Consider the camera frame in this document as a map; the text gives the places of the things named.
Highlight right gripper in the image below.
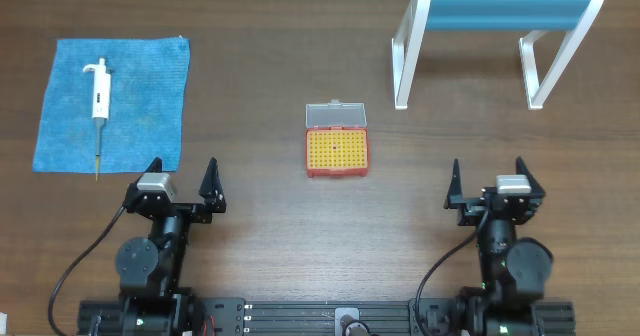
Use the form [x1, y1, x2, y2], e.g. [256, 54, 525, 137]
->
[443, 155, 547, 226]

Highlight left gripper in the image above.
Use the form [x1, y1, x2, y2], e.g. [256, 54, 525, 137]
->
[123, 156, 227, 226]

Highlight mounting rail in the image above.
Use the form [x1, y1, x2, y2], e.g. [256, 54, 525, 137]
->
[77, 295, 576, 336]

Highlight blue cloth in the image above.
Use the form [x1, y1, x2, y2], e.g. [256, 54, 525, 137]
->
[31, 35, 192, 174]

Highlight red and yellow tip box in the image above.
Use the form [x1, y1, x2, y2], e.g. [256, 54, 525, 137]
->
[304, 98, 370, 179]

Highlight white and blue stand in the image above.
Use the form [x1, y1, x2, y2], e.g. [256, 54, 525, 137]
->
[390, 0, 607, 111]

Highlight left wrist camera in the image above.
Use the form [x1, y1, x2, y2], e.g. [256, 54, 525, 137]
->
[135, 172, 178, 203]

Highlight white pipette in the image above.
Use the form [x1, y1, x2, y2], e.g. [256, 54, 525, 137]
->
[82, 57, 113, 182]

